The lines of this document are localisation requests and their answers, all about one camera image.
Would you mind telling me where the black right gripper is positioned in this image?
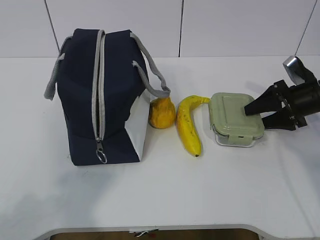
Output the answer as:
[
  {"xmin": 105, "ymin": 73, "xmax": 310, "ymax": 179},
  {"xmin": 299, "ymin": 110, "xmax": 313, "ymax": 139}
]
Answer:
[{"xmin": 244, "ymin": 80, "xmax": 320, "ymax": 131}]

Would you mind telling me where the green lidded glass container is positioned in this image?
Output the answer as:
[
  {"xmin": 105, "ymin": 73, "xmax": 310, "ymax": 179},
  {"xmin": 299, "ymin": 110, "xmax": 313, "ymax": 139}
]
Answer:
[{"xmin": 208, "ymin": 92, "xmax": 265, "ymax": 148}]

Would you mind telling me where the yellow banana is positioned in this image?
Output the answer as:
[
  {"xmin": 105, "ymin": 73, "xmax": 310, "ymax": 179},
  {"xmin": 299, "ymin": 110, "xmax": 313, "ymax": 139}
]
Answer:
[{"xmin": 176, "ymin": 95, "xmax": 210, "ymax": 158}]

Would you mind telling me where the yellow pear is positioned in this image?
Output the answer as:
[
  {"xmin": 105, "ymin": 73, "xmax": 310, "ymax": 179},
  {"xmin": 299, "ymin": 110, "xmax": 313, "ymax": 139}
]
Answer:
[{"xmin": 148, "ymin": 97, "xmax": 176, "ymax": 129}]

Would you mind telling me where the navy blue lunch bag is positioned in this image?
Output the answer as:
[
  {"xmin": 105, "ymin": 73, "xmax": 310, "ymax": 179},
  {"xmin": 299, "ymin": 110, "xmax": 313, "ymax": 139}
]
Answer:
[{"xmin": 44, "ymin": 28, "xmax": 171, "ymax": 166}]

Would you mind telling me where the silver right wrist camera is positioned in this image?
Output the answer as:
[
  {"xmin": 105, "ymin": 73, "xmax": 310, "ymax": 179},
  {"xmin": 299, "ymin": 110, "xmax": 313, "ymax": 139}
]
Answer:
[{"xmin": 282, "ymin": 56, "xmax": 317, "ymax": 85}]

